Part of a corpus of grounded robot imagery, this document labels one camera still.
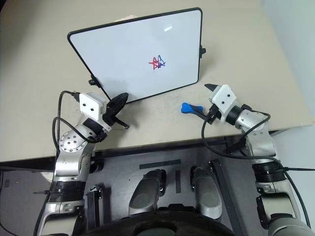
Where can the grey robot foot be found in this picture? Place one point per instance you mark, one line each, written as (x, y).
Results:
(145, 194)
(209, 194)

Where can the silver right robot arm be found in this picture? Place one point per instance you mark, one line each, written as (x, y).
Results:
(261, 140)

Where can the white whiteboard with black frame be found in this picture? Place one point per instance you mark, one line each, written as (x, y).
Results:
(137, 54)

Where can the blue plastic object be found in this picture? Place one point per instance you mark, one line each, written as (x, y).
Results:
(187, 107)

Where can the grey right robot foot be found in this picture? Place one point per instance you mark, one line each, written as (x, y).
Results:
(209, 194)

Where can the black metal frame bar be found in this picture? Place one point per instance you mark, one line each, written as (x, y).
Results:
(93, 206)
(226, 191)

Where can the black whiteboard stand knob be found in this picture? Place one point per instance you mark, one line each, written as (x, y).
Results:
(202, 50)
(93, 81)

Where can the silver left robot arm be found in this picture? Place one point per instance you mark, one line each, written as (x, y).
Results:
(71, 145)

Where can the grey left robot foot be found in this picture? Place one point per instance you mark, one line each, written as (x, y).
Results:
(145, 194)

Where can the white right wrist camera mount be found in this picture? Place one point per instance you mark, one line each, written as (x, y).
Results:
(224, 98)

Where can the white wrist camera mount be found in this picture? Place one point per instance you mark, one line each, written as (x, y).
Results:
(91, 105)
(224, 98)

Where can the black tape strip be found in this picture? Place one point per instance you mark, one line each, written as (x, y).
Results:
(178, 182)
(160, 164)

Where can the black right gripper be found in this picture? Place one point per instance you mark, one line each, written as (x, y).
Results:
(214, 113)

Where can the dark rounded robot waist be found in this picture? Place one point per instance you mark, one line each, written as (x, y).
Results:
(160, 223)

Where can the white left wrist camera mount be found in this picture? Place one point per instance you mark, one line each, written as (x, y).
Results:
(91, 105)

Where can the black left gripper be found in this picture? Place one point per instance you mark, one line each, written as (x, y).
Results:
(110, 117)

